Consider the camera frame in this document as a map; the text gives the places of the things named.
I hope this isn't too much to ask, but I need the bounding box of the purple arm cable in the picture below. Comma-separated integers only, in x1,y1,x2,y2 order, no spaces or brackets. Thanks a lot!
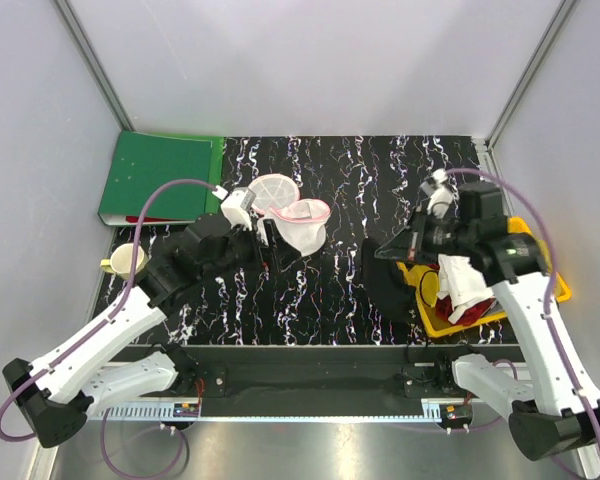
444,168,600,480
0,179,226,479

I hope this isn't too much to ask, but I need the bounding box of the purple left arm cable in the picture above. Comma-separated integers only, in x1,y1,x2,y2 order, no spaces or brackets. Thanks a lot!
0,179,226,479

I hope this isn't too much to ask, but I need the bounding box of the white pink mesh laundry bag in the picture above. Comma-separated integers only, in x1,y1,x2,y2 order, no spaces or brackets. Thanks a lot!
248,174,331,257

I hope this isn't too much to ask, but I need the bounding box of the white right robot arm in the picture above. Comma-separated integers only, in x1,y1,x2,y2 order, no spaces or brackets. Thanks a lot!
375,181,600,461

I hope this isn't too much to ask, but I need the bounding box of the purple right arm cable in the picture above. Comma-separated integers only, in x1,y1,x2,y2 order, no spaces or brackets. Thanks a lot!
444,168,600,480

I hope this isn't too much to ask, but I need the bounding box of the black bra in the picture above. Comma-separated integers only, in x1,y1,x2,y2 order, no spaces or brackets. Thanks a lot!
361,238,417,324

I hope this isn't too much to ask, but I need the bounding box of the yellow plastic bin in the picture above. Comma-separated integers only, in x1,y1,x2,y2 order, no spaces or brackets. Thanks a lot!
397,216,573,339

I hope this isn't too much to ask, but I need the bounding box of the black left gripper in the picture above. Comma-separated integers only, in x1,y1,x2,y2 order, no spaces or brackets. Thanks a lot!
201,218,301,283

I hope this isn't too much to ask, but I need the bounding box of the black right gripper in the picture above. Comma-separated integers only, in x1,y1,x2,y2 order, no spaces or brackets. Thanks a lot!
376,206,476,266

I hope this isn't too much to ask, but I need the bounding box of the red folder under binder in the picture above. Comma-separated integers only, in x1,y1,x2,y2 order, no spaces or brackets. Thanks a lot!
123,216,191,225

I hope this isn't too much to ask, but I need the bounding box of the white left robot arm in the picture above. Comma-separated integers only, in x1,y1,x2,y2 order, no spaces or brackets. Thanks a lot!
2,214,308,448

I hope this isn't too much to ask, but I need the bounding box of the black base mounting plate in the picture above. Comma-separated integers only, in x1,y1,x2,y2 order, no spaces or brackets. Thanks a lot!
138,344,496,419

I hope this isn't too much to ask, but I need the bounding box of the white garment in bin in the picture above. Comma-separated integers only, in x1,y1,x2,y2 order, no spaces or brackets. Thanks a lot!
438,254,493,307

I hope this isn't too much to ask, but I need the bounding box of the green ring binder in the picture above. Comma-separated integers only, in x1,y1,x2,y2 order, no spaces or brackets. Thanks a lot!
98,131,225,227

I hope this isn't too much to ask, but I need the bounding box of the cream yellow mug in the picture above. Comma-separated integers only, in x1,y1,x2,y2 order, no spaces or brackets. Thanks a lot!
100,243,149,280

